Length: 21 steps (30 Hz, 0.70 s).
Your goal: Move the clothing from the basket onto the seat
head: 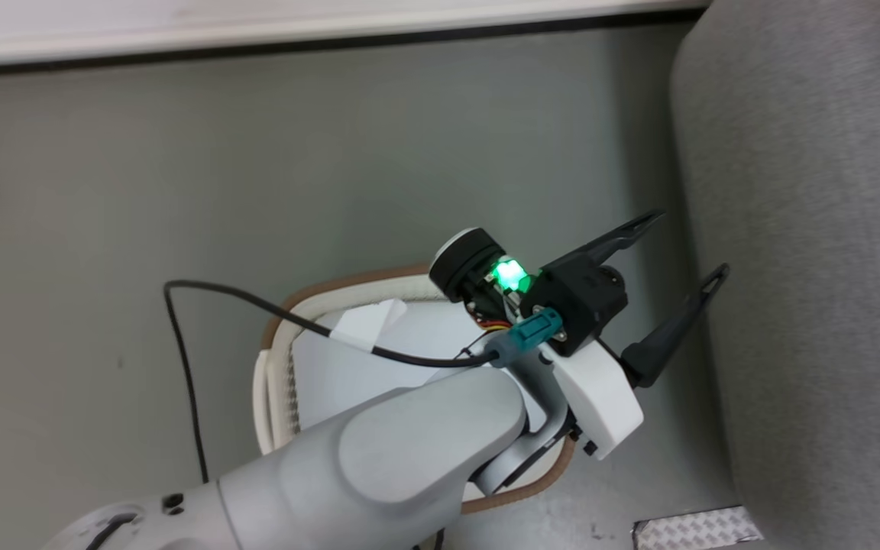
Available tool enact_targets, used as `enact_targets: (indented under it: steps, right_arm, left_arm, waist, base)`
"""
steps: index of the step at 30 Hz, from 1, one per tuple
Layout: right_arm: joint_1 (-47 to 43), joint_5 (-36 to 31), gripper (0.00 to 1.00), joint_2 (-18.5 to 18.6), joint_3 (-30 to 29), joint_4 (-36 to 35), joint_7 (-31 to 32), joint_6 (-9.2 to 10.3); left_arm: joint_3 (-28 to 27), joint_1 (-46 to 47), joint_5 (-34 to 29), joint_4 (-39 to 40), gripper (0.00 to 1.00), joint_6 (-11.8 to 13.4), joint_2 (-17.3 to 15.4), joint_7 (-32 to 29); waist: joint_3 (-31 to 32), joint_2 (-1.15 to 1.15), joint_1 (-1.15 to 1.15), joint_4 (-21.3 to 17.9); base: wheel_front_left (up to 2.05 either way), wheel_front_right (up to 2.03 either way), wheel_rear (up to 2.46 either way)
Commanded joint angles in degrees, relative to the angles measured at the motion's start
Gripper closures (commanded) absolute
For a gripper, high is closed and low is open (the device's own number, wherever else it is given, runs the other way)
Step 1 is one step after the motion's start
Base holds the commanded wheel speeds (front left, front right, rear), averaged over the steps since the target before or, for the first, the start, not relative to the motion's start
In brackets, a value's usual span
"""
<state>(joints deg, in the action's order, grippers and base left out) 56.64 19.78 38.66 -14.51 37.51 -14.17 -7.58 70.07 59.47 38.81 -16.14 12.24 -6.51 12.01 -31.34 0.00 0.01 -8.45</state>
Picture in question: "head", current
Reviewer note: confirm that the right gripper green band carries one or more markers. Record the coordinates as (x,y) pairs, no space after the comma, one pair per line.
(600,405)

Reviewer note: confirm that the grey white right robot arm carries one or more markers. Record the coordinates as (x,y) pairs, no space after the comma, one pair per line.
(409,458)

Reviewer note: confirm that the white lattice basket brown rim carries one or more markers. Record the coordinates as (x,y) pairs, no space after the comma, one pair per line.
(348,382)

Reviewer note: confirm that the grey fabric sofa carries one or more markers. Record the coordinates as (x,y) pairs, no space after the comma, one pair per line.
(829,229)

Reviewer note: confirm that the metal tread plate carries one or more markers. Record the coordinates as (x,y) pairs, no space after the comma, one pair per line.
(696,528)

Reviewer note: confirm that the dark baseboard strip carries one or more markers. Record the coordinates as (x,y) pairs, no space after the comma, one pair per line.
(333,43)

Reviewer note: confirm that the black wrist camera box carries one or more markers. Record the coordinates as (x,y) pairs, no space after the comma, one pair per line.
(577,302)

